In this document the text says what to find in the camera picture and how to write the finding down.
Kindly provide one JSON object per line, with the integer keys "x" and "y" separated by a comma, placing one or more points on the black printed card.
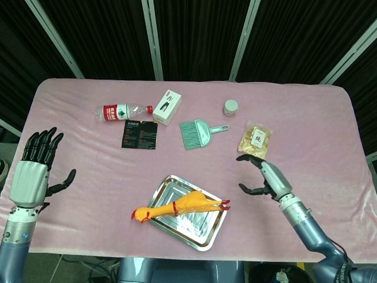
{"x": 140, "y": 134}

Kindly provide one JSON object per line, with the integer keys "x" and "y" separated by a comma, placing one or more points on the white cardboard box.
{"x": 166, "y": 107}

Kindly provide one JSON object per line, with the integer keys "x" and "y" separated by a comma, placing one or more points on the pink table cloth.
{"x": 88, "y": 177}

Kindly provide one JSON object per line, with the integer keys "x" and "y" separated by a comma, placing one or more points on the clear bottle red label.
{"x": 113, "y": 112}

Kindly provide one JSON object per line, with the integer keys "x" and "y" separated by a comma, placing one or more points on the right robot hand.
{"x": 277, "y": 179}

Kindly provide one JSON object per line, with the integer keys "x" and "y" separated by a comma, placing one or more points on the black pleated curtain panel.
{"x": 197, "y": 38}
{"x": 17, "y": 59}
{"x": 294, "y": 38}
{"x": 368, "y": 97}
{"x": 103, "y": 35}

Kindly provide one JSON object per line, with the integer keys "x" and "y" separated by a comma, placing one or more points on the white metal partition post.
{"x": 350, "y": 53}
{"x": 153, "y": 41}
{"x": 54, "y": 38}
{"x": 244, "y": 41}

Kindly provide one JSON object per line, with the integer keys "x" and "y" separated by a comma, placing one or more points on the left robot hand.
{"x": 29, "y": 182}

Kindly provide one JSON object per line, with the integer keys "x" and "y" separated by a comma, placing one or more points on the silver metal tray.
{"x": 191, "y": 228}

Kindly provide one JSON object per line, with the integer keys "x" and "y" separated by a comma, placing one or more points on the white sneaker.
{"x": 3, "y": 169}

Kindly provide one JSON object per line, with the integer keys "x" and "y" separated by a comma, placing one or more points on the teal plastic hand brush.
{"x": 195, "y": 134}

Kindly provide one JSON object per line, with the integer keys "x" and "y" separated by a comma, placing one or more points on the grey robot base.
{"x": 179, "y": 271}

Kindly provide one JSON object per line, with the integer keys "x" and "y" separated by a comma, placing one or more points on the short white frame bar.
{"x": 10, "y": 128}

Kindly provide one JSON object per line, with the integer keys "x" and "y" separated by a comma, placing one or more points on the clear snack bag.
{"x": 255, "y": 140}

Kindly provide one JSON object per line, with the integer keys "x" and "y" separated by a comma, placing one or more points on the black floor bag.
{"x": 265, "y": 274}

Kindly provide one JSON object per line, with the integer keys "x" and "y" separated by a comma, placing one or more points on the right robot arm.
{"x": 297, "y": 215}

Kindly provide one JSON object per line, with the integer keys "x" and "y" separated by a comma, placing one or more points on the yellow rubber chicken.
{"x": 191, "y": 202}

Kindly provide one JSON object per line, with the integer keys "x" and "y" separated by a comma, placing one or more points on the small white jar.
{"x": 230, "y": 107}

